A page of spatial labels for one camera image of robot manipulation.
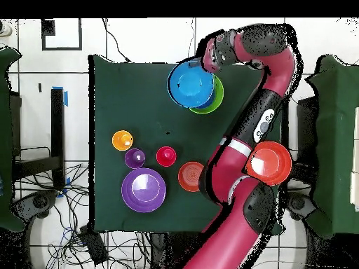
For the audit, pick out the purple cup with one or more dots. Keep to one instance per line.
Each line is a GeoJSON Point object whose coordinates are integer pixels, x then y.
{"type": "Point", "coordinates": [135, 158]}

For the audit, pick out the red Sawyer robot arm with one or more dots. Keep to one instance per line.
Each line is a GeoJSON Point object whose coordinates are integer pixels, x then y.
{"type": "Point", "coordinates": [232, 196]}

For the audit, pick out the green bowl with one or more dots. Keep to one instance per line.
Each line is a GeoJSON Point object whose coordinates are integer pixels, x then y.
{"type": "Point", "coordinates": [217, 101]}

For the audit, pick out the dark green table cloth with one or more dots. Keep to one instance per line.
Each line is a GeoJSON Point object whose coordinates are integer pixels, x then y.
{"type": "Point", "coordinates": [154, 98]}

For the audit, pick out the black equipment stand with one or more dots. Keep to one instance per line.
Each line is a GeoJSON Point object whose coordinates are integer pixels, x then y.
{"type": "Point", "coordinates": [57, 126]}
{"type": "Point", "coordinates": [307, 126]}

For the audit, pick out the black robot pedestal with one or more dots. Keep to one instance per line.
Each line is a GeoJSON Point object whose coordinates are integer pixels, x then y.
{"type": "Point", "coordinates": [174, 249]}

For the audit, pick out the black power strip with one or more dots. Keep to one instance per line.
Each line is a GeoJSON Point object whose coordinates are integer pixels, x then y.
{"type": "Point", "coordinates": [94, 246]}

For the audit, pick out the purple bowl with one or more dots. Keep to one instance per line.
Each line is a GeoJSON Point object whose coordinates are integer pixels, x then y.
{"type": "Point", "coordinates": [143, 190]}

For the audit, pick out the person's foot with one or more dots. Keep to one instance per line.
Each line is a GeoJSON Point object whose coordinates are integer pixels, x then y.
{"type": "Point", "coordinates": [5, 29]}

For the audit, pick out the green clothed side table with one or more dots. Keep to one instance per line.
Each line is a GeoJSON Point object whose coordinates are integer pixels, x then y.
{"type": "Point", "coordinates": [5, 112]}
{"type": "Point", "coordinates": [336, 140]}

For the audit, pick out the small orange bowl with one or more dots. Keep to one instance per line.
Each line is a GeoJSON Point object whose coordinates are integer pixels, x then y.
{"type": "Point", "coordinates": [189, 176]}

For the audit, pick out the red cup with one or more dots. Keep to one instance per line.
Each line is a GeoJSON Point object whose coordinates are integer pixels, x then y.
{"type": "Point", "coordinates": [166, 156]}

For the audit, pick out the orange cup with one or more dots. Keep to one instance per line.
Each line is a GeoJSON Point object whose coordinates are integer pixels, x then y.
{"type": "Point", "coordinates": [122, 140]}

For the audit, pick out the large light blue bowl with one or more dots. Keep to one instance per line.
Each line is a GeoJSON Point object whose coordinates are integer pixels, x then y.
{"type": "Point", "coordinates": [190, 84]}

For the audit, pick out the large orange bowl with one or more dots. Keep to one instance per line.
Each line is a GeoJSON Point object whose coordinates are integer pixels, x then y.
{"type": "Point", "coordinates": [269, 164]}

